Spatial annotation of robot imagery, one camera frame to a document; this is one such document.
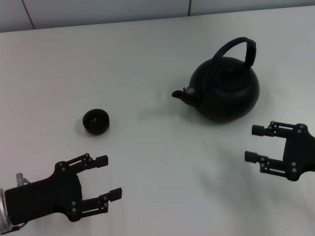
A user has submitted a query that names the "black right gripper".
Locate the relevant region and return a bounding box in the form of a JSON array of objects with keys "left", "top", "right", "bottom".
[{"left": 244, "top": 120, "right": 315, "bottom": 182}]

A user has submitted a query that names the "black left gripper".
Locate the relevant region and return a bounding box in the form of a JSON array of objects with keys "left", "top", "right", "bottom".
[{"left": 4, "top": 153, "right": 123, "bottom": 222}]

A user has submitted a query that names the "black round teapot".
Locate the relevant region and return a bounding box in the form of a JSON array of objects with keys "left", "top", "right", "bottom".
[{"left": 171, "top": 36, "right": 261, "bottom": 124}]

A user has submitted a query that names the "small black teacup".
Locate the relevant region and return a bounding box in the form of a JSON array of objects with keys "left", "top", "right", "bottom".
[{"left": 82, "top": 109, "right": 111, "bottom": 135}]

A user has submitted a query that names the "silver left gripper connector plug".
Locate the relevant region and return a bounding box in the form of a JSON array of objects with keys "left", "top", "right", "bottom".
[{"left": 16, "top": 173, "right": 32, "bottom": 185}]

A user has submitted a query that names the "thin left arm cable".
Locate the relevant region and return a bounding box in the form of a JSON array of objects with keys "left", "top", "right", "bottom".
[{"left": 0, "top": 217, "right": 28, "bottom": 234}]

